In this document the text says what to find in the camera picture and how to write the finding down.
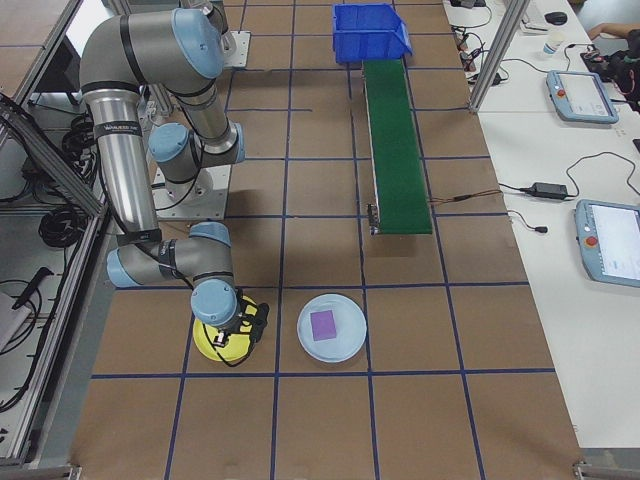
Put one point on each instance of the purple foam block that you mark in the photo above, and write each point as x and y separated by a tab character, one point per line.
324	325

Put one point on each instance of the bare person forearm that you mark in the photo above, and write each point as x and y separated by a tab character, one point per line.
612	30

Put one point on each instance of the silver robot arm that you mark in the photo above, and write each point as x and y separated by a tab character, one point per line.
229	42
120	165

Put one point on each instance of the yellow plastic plate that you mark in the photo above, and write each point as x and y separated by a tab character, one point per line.
204	344

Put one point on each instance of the light blue plastic plate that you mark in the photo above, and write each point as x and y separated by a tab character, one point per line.
350	345

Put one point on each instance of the black handheld tool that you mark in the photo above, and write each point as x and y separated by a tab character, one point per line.
35	282

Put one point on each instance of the green conveyor belt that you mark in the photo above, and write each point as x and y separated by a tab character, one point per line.
397	150

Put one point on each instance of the grey flat sheet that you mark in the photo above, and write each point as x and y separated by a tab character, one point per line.
10	320

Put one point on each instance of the blue plastic storage bin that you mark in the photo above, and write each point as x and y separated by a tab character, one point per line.
370	45

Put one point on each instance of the black power adapter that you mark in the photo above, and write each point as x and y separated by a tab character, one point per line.
550	189

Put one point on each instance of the black box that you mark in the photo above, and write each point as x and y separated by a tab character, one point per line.
60	65

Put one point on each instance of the black power brick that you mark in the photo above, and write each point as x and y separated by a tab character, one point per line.
494	79

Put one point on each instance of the grey blue teach pendant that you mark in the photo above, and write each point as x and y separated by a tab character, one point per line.
612	245
582	95

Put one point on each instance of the white paper cup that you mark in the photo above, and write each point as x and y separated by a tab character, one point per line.
553	45

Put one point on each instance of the black computer mouse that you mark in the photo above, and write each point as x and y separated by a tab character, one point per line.
556	18

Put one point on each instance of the V-shaped metal bar frame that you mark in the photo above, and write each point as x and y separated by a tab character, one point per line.
75	186

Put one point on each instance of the metal corner bracket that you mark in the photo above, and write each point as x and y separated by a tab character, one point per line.
65	471
586	470

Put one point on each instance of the aluminium extrusion post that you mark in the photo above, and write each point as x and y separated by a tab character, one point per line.
495	55

